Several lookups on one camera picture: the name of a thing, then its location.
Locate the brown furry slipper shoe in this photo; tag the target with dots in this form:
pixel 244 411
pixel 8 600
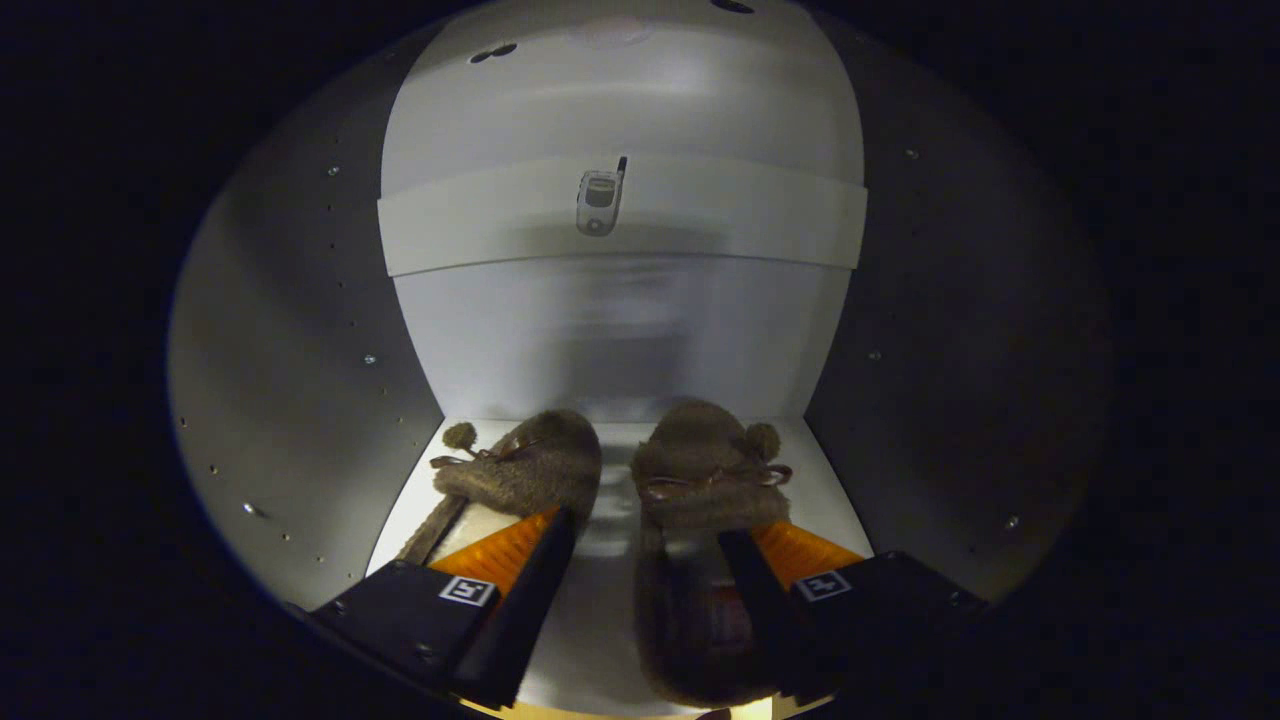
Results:
pixel 700 470
pixel 540 470

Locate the dark grey shoe cabinet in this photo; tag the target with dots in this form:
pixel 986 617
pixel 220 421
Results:
pixel 300 350

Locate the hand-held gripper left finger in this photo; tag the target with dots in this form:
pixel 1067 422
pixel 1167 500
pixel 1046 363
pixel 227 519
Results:
pixel 525 610

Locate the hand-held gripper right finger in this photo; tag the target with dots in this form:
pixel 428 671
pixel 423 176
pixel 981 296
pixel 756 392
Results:
pixel 765 610

